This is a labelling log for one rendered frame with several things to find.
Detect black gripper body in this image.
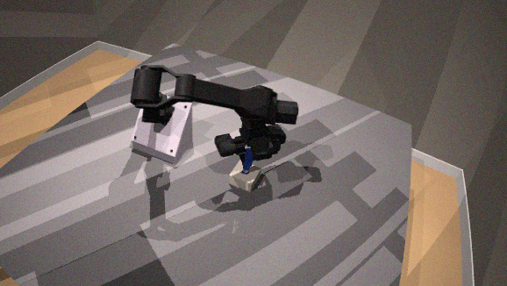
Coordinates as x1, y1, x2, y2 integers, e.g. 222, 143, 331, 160
214, 117, 287, 157

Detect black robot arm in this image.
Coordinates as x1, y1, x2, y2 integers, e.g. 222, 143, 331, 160
130, 65, 298, 161

